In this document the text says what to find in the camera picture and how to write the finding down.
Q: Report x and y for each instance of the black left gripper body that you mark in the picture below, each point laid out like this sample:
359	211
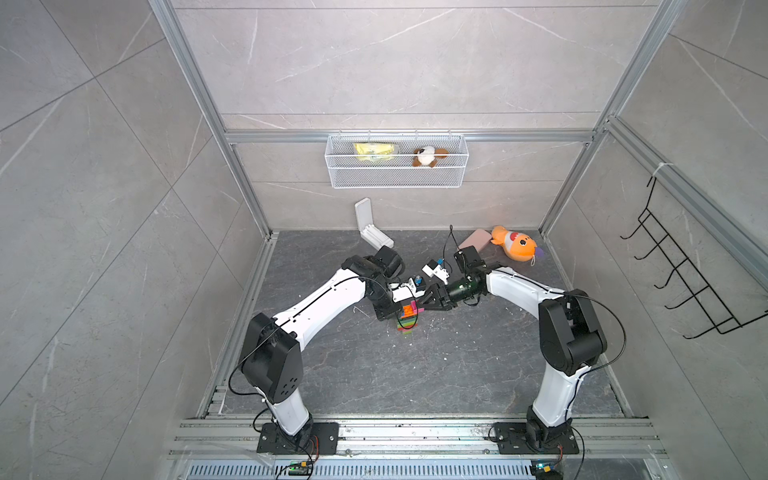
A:
384	306

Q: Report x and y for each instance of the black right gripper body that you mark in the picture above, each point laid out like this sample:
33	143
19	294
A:
459	291

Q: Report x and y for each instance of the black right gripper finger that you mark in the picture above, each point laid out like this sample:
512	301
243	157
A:
435	292
437	304

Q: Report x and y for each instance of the orange lego brick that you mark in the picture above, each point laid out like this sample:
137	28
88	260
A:
408	311

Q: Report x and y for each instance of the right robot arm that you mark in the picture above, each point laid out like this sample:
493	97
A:
571	337

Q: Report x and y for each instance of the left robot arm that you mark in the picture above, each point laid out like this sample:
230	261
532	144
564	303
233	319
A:
271	356

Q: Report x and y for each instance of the white open flip box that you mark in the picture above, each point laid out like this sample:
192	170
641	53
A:
366	227

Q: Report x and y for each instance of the pink rectangular case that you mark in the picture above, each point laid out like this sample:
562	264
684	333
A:
478	239

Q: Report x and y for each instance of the orange plush fish toy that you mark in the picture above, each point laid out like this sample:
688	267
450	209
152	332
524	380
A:
516	245

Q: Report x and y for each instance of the yellow packet in basket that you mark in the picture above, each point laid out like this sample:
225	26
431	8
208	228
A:
375	152

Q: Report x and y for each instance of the brown white plush toy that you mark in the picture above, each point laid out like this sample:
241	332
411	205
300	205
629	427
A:
428	156

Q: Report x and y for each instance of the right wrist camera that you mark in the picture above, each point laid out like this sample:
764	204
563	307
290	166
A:
438	269

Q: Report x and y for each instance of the white wire mesh basket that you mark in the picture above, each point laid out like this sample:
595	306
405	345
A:
346	172

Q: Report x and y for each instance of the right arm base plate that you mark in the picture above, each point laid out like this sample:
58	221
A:
534	441

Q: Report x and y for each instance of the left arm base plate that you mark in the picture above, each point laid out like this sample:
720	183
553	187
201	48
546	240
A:
314	438

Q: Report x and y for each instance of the black wire hook rack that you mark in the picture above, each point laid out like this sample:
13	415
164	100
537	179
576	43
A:
718	317

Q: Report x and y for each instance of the aluminium front rail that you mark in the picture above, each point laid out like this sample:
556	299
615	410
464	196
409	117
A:
417	437

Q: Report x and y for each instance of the grey perforated cable duct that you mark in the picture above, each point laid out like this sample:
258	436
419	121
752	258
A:
365	469

